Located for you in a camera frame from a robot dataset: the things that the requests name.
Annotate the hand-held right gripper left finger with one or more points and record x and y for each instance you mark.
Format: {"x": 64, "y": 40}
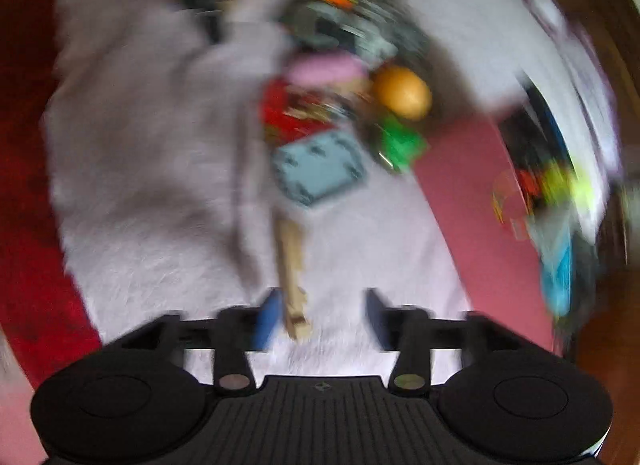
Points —
{"x": 267, "y": 319}

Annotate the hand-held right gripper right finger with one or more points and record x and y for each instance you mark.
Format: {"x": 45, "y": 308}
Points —
{"x": 376, "y": 321}

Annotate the pink cardboard box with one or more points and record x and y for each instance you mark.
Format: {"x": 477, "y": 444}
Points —
{"x": 465, "y": 205}

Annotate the green spinning top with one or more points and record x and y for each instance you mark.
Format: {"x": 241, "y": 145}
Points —
{"x": 400, "y": 145}

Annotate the orange ball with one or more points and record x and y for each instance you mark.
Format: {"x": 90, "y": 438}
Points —
{"x": 402, "y": 92}

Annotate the wooden peg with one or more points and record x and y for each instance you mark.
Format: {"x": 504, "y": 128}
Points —
{"x": 292, "y": 275}

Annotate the light grey building plate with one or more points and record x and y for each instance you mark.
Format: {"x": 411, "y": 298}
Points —
{"x": 320, "y": 167}

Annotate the blue silicone case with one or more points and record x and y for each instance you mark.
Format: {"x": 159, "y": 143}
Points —
{"x": 557, "y": 270}

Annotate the red plastic toy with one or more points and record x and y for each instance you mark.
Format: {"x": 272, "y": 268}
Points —
{"x": 285, "y": 110}

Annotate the yellow-green mesh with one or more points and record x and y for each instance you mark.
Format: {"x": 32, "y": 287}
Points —
{"x": 565, "y": 180}

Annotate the pink object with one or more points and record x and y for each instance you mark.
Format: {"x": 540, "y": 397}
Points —
{"x": 320, "y": 70}

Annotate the red cloth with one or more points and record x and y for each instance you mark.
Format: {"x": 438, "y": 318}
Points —
{"x": 20, "y": 195}

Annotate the dark grey building plate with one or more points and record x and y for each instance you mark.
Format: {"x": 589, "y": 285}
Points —
{"x": 350, "y": 25}

